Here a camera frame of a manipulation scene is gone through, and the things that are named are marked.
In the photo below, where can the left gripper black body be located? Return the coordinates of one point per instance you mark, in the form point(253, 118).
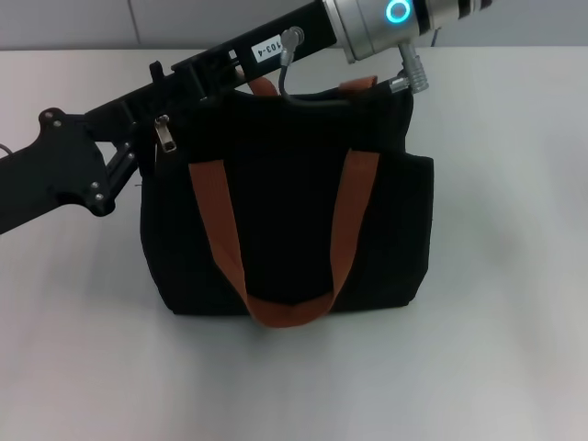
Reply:
point(50, 170)

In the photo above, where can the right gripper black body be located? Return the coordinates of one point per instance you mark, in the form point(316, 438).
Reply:
point(298, 37)

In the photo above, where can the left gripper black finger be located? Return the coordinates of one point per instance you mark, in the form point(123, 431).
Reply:
point(98, 131)
point(124, 167)

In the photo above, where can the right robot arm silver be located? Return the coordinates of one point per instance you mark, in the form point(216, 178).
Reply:
point(367, 27)

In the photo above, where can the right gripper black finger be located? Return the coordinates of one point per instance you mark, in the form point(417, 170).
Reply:
point(156, 96)

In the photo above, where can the silver metal zipper pull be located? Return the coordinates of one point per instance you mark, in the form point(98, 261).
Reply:
point(167, 140)

